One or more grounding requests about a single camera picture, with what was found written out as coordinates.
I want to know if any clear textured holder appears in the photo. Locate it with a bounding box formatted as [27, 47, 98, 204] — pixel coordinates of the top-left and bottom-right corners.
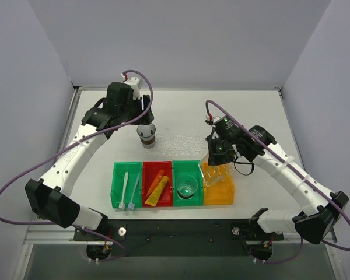
[199, 155, 234, 187]

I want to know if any dark smoky plastic cup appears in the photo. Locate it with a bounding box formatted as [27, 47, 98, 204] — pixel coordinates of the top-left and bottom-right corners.
[136, 124, 156, 149]

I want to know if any clear plastic cup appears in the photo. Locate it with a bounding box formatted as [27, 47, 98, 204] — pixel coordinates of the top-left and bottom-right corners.
[176, 175, 198, 200]

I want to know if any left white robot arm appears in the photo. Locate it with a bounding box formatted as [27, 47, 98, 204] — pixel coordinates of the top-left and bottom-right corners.
[25, 76, 154, 240]

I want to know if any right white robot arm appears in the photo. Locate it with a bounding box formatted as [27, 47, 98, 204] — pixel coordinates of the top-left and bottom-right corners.
[205, 116, 349, 244]

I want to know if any clear textured oval tray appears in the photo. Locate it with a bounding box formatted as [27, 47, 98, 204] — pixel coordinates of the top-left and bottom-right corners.
[145, 134, 207, 157]

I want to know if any orange toothpaste tube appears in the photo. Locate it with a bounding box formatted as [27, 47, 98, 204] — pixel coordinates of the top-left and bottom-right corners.
[145, 169, 165, 198]

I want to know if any yellow toothpaste tube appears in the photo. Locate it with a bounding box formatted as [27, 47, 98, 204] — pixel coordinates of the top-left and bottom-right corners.
[145, 176, 169, 207]

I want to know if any white toothbrush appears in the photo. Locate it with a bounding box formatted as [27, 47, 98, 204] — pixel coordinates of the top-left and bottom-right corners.
[118, 171, 129, 211]

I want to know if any light blue toothbrush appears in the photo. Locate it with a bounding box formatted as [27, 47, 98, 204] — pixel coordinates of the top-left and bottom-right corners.
[127, 173, 141, 211]

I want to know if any yellow bin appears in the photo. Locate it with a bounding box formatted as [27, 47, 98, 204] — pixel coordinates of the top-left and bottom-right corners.
[203, 177, 235, 206]

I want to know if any right green bin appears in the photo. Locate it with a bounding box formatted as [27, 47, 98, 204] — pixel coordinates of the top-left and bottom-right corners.
[172, 160, 204, 207]

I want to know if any green bin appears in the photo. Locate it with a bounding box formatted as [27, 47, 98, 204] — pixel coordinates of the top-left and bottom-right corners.
[172, 160, 204, 207]
[110, 162, 143, 209]

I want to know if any left green bin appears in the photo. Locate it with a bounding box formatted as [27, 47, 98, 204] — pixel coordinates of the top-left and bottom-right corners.
[110, 162, 143, 209]

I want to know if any red bin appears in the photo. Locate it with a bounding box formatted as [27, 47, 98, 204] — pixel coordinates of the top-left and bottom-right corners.
[141, 161, 173, 208]

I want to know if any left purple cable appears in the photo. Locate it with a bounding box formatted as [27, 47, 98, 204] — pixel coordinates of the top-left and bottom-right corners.
[0, 69, 154, 262]

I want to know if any purple cable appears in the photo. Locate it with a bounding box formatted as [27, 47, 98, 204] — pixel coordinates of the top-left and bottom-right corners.
[0, 69, 154, 262]
[204, 100, 350, 265]

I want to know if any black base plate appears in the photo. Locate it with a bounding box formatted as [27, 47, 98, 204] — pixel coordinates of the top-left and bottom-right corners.
[72, 218, 289, 259]

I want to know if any aluminium frame rail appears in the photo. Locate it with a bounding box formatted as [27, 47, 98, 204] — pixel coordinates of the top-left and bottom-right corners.
[23, 225, 338, 244]

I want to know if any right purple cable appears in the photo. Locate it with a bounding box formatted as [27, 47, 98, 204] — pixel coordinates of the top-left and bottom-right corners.
[204, 100, 350, 265]

